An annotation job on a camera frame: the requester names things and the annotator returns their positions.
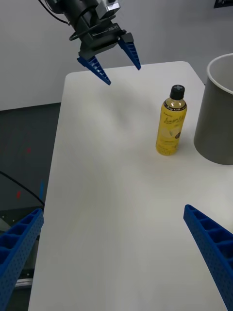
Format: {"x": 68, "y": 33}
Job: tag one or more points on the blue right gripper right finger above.
{"x": 213, "y": 250}

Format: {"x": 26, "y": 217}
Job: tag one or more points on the yellow bottle with black cap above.
{"x": 171, "y": 126}

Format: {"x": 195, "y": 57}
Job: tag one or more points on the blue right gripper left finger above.
{"x": 17, "y": 252}

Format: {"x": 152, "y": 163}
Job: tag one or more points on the grey waste bin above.
{"x": 214, "y": 121}

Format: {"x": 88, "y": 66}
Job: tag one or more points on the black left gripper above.
{"x": 99, "y": 39}

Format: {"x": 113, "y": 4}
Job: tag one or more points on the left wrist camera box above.
{"x": 109, "y": 6}

